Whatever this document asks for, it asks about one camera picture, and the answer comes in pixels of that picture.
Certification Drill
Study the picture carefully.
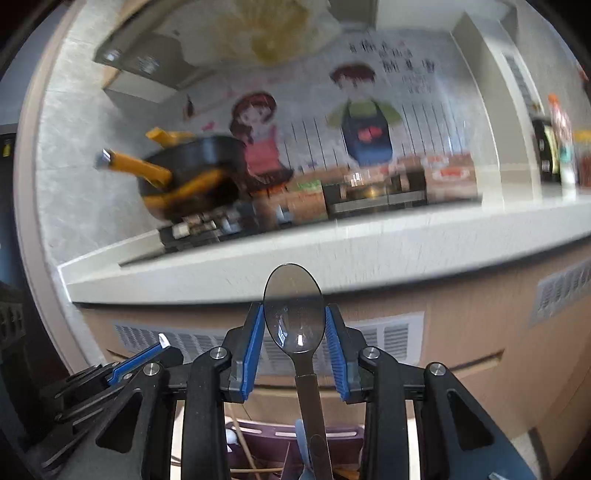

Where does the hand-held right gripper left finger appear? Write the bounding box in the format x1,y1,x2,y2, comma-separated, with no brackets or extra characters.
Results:
58,302,266,480

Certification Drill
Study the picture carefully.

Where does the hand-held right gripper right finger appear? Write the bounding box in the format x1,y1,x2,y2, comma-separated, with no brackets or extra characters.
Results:
324,304,539,480

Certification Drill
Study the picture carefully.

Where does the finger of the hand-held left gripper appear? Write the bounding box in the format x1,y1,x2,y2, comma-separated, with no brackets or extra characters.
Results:
107,333,184,386

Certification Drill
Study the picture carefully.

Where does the black-handled metal spoon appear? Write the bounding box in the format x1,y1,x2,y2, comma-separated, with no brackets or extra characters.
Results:
263,263,335,480

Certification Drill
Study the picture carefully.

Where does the purple plastic utensil holder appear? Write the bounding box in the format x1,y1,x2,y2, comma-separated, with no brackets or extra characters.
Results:
224,418,368,480

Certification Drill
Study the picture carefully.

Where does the large grey vent grille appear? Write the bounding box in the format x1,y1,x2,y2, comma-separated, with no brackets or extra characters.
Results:
113,311,426,377

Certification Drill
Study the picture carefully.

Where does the light stone countertop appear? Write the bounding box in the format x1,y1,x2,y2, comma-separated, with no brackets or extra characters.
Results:
58,194,591,305

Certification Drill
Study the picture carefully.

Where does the gas stove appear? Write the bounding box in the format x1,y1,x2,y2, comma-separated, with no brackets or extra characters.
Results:
119,182,428,267

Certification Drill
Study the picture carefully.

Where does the small grey vent grille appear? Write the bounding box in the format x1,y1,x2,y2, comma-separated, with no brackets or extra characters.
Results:
531,261,591,328

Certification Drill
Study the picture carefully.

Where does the dark packet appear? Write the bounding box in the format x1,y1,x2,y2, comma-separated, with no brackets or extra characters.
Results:
531,117,561,184

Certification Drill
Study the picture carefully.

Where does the range hood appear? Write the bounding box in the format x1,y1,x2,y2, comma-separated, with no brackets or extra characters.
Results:
95,0,345,104

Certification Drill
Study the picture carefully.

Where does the black pan orange handle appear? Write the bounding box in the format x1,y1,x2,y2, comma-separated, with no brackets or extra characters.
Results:
141,168,252,221

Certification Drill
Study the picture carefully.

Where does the black pan yellow handle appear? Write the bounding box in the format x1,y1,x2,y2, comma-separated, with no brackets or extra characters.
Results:
95,128,247,195

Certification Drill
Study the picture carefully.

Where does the cartoon wall poster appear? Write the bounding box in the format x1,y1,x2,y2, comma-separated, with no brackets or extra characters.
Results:
185,32,481,217

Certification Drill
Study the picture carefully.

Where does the white wall louvre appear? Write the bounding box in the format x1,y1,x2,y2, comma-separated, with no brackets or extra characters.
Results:
503,53,536,112

